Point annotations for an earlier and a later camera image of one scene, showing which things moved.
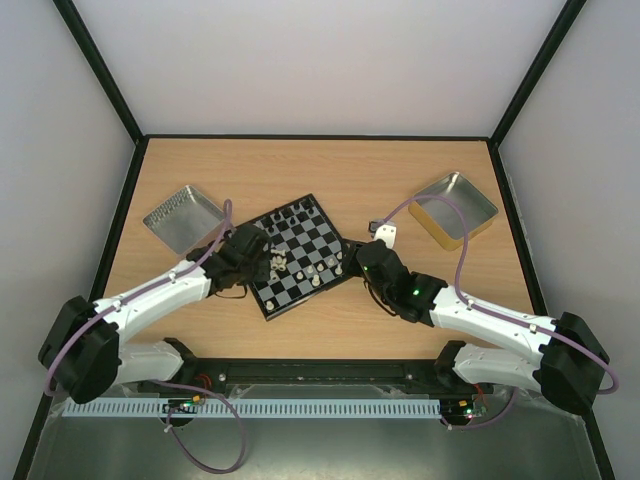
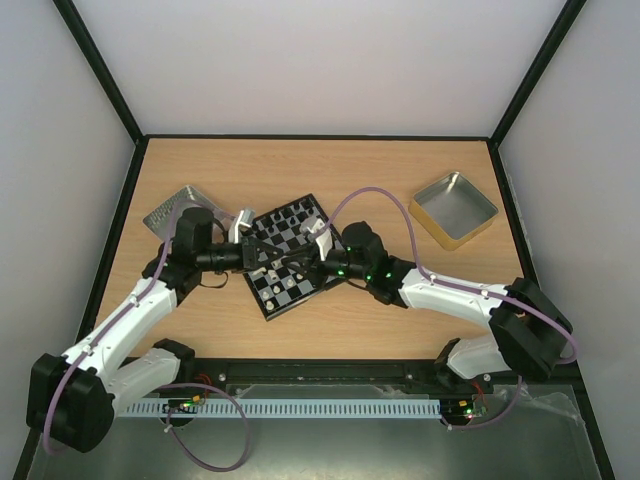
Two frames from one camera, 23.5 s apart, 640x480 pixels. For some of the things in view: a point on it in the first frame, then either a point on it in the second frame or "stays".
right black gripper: (353, 255) -> (316, 258)
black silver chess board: (307, 257) stays
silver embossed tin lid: (184, 219) stays
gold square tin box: (443, 221) stays
